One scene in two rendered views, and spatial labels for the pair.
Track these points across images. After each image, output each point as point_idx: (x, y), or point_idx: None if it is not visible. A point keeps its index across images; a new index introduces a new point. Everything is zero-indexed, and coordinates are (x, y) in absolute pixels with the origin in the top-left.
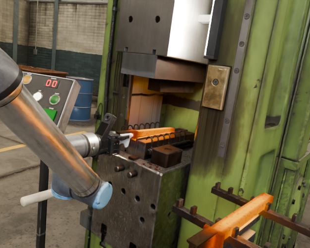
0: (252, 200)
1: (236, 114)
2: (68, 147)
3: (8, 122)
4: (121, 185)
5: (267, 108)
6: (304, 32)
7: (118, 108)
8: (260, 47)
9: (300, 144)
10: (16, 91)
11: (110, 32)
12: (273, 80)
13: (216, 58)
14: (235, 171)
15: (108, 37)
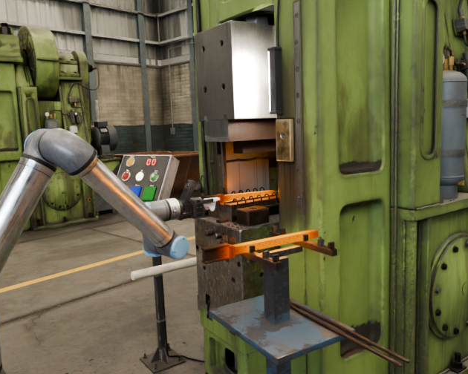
0: (290, 233)
1: (305, 163)
2: (138, 202)
3: (92, 185)
4: None
5: (336, 152)
6: (391, 64)
7: (217, 176)
8: (311, 96)
9: (413, 189)
10: (92, 163)
11: None
12: (361, 122)
13: (280, 113)
14: (313, 220)
15: None
